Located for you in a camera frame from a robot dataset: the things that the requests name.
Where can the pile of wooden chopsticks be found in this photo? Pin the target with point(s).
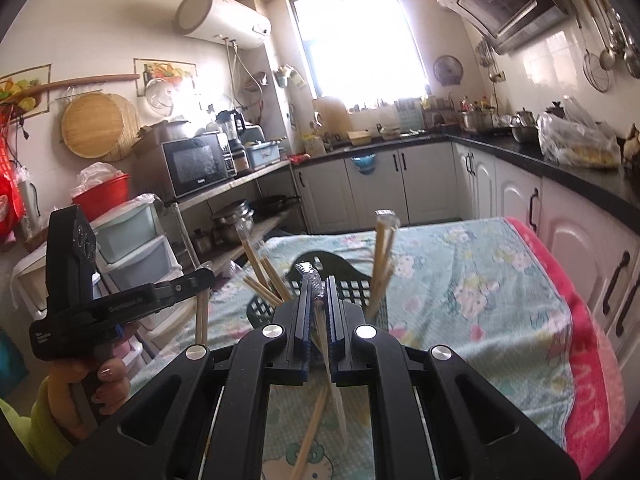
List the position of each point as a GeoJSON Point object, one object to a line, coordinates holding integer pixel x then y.
{"type": "Point", "coordinates": [261, 272]}

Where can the black microwave oven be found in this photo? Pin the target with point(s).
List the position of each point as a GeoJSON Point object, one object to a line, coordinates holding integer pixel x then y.
{"type": "Point", "coordinates": [197, 165]}

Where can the row of hanging kitchen utensils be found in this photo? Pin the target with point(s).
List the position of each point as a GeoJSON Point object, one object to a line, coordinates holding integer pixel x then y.
{"type": "Point", "coordinates": [617, 35]}

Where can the red hanging bag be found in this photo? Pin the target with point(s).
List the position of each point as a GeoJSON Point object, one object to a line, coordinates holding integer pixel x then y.
{"type": "Point", "coordinates": [6, 200]}

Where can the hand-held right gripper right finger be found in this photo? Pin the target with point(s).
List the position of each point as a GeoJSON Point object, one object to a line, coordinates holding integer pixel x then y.
{"type": "Point", "coordinates": [334, 330]}

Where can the plastic drawer unit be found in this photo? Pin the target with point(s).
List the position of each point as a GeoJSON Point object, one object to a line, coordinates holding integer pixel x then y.
{"type": "Point", "coordinates": [135, 245]}

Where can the black range hood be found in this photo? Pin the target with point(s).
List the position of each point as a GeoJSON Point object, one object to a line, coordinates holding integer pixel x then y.
{"type": "Point", "coordinates": [500, 0]}

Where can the small round fan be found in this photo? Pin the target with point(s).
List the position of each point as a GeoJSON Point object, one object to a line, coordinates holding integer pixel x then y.
{"type": "Point", "coordinates": [447, 70]}

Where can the steel kettle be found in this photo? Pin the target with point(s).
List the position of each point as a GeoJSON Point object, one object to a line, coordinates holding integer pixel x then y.
{"type": "Point", "coordinates": [525, 117]}

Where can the large steel cooking pot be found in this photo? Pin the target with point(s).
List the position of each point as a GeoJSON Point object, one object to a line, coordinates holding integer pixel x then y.
{"type": "Point", "coordinates": [477, 121]}

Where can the plastic-wrapped wooden chopstick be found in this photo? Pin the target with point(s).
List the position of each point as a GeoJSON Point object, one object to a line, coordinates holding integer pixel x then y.
{"type": "Point", "coordinates": [378, 260]}
{"type": "Point", "coordinates": [201, 320]}
{"type": "Point", "coordinates": [389, 260]}

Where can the black kitchen countertop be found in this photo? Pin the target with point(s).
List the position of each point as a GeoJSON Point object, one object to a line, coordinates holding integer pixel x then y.
{"type": "Point", "coordinates": [550, 170]}

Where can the beige cutting board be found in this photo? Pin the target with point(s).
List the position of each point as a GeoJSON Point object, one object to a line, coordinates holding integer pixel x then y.
{"type": "Point", "coordinates": [330, 116]}

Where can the red plastic basin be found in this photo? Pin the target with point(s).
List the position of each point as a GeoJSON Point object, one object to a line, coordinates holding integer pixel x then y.
{"type": "Point", "coordinates": [102, 200]}

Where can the plain wooden chopstick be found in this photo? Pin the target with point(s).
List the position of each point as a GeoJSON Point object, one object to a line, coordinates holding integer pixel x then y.
{"type": "Point", "coordinates": [310, 435]}

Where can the round wooden cutting board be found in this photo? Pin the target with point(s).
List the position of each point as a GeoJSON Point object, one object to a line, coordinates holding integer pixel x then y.
{"type": "Point", "coordinates": [95, 127]}

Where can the white plastic food cover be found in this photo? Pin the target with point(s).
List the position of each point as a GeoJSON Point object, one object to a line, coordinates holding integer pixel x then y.
{"type": "Point", "coordinates": [160, 96]}

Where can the black blender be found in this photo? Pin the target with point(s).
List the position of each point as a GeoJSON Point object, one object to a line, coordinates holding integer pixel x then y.
{"type": "Point", "coordinates": [231, 130]}

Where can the cartoon cat printed blanket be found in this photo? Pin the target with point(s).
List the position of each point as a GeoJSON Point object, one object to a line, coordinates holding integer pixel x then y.
{"type": "Point", "coordinates": [450, 285]}

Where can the fruit wall poster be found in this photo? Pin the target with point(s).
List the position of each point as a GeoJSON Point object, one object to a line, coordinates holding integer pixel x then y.
{"type": "Point", "coordinates": [165, 72]}
{"type": "Point", "coordinates": [22, 90]}

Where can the steel thermos bottle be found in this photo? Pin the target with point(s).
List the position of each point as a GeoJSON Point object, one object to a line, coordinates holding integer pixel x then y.
{"type": "Point", "coordinates": [27, 200]}

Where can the person's left hand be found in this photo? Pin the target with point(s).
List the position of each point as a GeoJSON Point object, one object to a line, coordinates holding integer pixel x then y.
{"type": "Point", "coordinates": [112, 385]}

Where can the green plastic utensil basket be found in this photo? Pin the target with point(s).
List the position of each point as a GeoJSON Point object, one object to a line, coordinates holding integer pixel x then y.
{"type": "Point", "coordinates": [345, 272]}

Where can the kitchen shelf rack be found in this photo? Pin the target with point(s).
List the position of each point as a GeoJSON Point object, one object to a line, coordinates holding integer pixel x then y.
{"type": "Point", "coordinates": [260, 172]}

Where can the black frying pan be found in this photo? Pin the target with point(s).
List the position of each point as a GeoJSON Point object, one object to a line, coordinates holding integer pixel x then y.
{"type": "Point", "coordinates": [272, 204]}

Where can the steel mixing bowl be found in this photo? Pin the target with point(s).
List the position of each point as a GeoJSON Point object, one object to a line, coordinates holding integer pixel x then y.
{"type": "Point", "coordinates": [525, 134]}

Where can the wall-mounted cup holder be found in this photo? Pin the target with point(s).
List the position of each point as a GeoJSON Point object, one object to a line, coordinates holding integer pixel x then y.
{"type": "Point", "coordinates": [289, 76]}

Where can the ginger root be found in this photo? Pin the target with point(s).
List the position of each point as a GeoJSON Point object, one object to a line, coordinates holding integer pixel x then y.
{"type": "Point", "coordinates": [632, 142]}

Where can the long wooden rolling pin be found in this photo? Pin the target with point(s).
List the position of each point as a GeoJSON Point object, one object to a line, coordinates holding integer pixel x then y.
{"type": "Point", "coordinates": [75, 82]}

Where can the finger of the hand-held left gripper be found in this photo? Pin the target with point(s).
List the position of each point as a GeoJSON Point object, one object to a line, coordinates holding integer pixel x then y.
{"type": "Point", "coordinates": [185, 285]}

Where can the white water heater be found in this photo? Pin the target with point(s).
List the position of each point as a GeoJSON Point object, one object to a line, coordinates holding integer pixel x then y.
{"type": "Point", "coordinates": [220, 17]}

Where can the brown cardboard box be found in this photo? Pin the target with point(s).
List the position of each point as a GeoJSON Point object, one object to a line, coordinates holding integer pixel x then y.
{"type": "Point", "coordinates": [160, 137]}

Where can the light blue container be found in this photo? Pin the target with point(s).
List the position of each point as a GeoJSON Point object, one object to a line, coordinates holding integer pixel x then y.
{"type": "Point", "coordinates": [263, 155]}

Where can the clear plastic food bag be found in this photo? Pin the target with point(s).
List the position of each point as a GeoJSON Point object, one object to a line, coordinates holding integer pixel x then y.
{"type": "Point", "coordinates": [575, 140]}

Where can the pink towel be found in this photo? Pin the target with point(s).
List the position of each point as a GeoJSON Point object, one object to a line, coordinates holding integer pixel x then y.
{"type": "Point", "coordinates": [590, 360]}

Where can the clear plastic-wrapped utensil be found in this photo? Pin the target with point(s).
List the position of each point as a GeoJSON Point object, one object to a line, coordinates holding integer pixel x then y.
{"type": "Point", "coordinates": [317, 290]}

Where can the person's left forearm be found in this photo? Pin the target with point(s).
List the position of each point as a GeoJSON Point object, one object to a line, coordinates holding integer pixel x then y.
{"type": "Point", "coordinates": [42, 435]}

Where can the stacked steel pots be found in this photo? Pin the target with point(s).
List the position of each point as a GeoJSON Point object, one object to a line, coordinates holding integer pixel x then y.
{"type": "Point", "coordinates": [232, 220]}

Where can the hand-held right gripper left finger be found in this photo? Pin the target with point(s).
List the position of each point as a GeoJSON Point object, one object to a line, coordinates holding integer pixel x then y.
{"type": "Point", "coordinates": [302, 330]}

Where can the blue bowl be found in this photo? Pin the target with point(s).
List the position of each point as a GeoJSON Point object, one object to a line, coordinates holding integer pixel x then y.
{"type": "Point", "coordinates": [363, 164]}

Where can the kitchen window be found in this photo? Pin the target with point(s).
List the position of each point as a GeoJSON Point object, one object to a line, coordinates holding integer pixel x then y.
{"type": "Point", "coordinates": [355, 35]}

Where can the white base cabinets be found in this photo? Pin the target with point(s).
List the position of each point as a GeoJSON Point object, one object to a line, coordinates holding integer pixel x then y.
{"type": "Point", "coordinates": [500, 185]}

